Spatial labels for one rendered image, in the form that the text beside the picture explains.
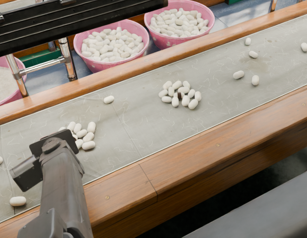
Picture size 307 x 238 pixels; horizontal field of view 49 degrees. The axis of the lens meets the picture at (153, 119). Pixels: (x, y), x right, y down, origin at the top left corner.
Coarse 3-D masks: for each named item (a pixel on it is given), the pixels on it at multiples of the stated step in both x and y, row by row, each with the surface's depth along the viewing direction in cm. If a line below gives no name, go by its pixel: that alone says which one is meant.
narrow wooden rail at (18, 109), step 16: (272, 16) 129; (288, 16) 129; (224, 32) 122; (240, 32) 122; (256, 32) 126; (176, 48) 116; (192, 48) 116; (208, 48) 119; (128, 64) 111; (144, 64) 110; (160, 64) 112; (80, 80) 106; (96, 80) 106; (112, 80) 106; (32, 96) 101; (48, 96) 101; (64, 96) 101; (0, 112) 97; (16, 112) 97; (32, 112) 99
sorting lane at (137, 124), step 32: (288, 32) 126; (192, 64) 114; (224, 64) 114; (256, 64) 114; (288, 64) 114; (96, 96) 104; (128, 96) 104; (224, 96) 104; (256, 96) 104; (0, 128) 96; (32, 128) 96; (96, 128) 96; (128, 128) 96; (160, 128) 95; (192, 128) 95; (96, 160) 88; (128, 160) 88; (0, 192) 83; (32, 192) 82
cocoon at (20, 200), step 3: (12, 198) 79; (15, 198) 79; (18, 198) 79; (21, 198) 79; (24, 198) 80; (12, 201) 79; (15, 201) 79; (18, 201) 79; (21, 201) 79; (24, 201) 79; (12, 204) 79; (15, 204) 79; (18, 204) 79; (21, 204) 79
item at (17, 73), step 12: (60, 0) 70; (72, 0) 71; (0, 12) 68; (60, 48) 98; (12, 60) 92; (60, 60) 100; (72, 60) 102; (12, 72) 95; (24, 72) 96; (72, 72) 104; (24, 84) 99; (24, 96) 102
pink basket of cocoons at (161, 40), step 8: (168, 0) 136; (176, 0) 137; (184, 0) 136; (168, 8) 138; (184, 8) 138; (192, 8) 137; (200, 8) 135; (208, 8) 132; (144, 16) 129; (152, 16) 134; (208, 16) 132; (208, 24) 131; (152, 32) 124; (160, 40) 124; (168, 40) 122; (176, 40) 121; (184, 40) 121; (160, 48) 130
